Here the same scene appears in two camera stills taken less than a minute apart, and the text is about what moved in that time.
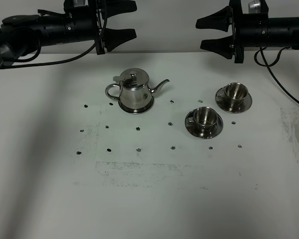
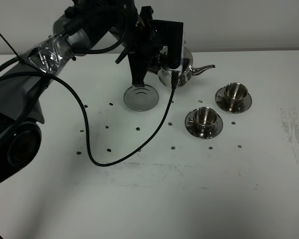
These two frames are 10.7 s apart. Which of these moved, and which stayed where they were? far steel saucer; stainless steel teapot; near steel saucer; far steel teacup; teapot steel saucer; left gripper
Moved: teapot steel saucer; left gripper; stainless steel teapot
Stayed: far steel teacup; near steel saucer; far steel saucer
